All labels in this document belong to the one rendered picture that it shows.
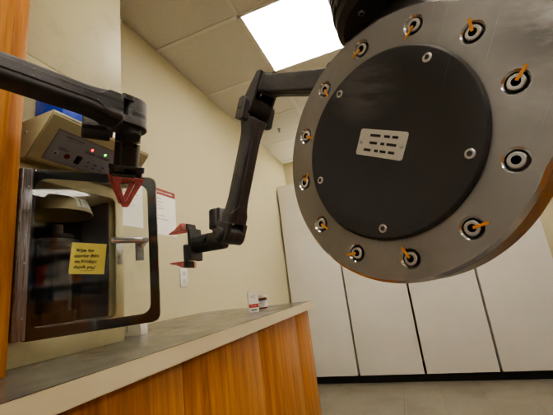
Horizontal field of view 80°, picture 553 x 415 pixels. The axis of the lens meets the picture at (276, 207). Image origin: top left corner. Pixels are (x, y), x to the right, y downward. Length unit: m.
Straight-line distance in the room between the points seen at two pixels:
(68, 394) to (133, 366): 0.13
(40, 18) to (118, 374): 0.97
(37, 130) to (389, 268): 0.88
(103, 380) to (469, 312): 3.31
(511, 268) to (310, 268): 1.88
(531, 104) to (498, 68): 0.03
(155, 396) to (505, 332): 3.27
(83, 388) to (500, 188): 0.62
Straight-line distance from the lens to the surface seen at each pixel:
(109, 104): 0.78
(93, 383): 0.68
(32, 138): 0.99
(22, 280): 0.93
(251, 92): 1.00
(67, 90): 0.76
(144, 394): 0.81
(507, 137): 0.23
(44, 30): 1.24
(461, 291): 3.63
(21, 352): 0.96
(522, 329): 3.75
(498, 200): 0.22
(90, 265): 0.94
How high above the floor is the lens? 1.04
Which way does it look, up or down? 13 degrees up
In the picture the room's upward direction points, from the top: 7 degrees counter-clockwise
